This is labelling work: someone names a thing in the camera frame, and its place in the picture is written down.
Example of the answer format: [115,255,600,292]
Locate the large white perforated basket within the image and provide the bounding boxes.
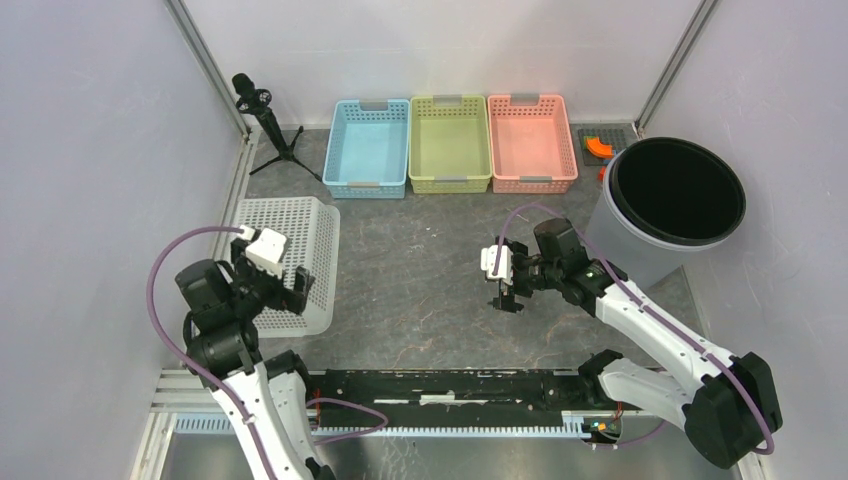
[234,196,340,339]

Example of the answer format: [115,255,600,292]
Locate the pink plastic basket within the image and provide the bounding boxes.
[487,94,579,195]

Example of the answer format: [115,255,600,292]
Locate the green plastic basket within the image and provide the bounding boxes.
[408,95,492,194]

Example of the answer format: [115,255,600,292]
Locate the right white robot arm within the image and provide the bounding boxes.
[480,218,783,469]

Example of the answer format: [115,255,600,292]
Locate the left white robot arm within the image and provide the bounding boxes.
[175,259,335,479]

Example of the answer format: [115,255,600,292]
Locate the dark tray with orange blocks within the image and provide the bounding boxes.
[577,127,631,166]

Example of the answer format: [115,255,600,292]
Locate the grey bin with black liner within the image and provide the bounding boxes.
[585,137,747,289]

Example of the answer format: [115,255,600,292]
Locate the blue plastic basket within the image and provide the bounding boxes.
[322,99,410,200]

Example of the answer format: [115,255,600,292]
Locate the black microphone on tripod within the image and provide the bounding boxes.
[231,73,321,181]

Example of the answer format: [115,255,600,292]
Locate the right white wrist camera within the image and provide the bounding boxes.
[480,245,513,286]

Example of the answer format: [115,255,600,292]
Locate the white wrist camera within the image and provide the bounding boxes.
[237,225,289,280]
[480,245,513,286]

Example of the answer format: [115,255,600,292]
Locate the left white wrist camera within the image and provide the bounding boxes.
[237,225,289,280]

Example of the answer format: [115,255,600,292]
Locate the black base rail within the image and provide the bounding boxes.
[307,370,594,428]

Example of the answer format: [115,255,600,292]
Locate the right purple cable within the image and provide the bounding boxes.
[493,202,776,456]

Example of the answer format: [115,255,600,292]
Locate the white cable duct strip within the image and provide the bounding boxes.
[173,413,614,440]

